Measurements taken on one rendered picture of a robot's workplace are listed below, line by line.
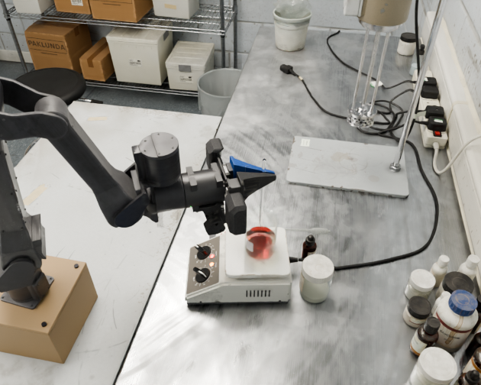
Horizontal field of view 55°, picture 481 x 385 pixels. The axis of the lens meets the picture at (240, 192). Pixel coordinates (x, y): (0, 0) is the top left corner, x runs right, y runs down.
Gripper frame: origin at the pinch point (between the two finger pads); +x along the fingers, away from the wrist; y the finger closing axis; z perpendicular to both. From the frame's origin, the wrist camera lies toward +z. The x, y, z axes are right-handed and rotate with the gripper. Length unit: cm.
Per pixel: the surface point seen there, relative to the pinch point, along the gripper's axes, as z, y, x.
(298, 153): 24.4, -35.2, 22.8
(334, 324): 25.5, 14.8, 11.7
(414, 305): 21.0, 17.4, 25.7
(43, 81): 52, -148, -55
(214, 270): 19.6, 1.7, -8.0
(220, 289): 20.2, 5.7, -7.7
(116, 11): 53, -231, -18
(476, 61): 6, -40, 74
